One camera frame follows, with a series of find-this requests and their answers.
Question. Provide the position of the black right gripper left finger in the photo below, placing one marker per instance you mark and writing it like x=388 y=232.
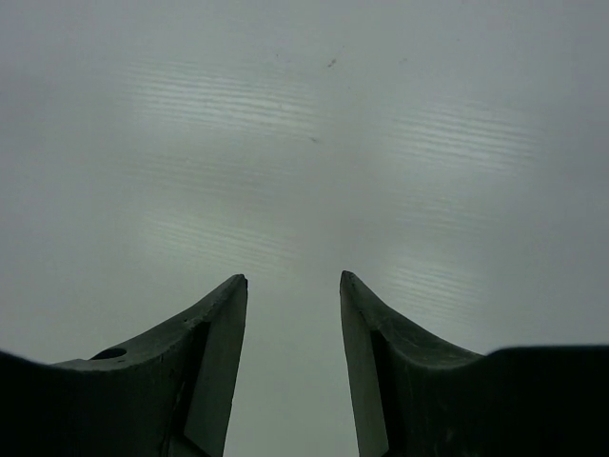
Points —
x=165 y=392

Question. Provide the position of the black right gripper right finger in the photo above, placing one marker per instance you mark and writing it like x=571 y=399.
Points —
x=415 y=394

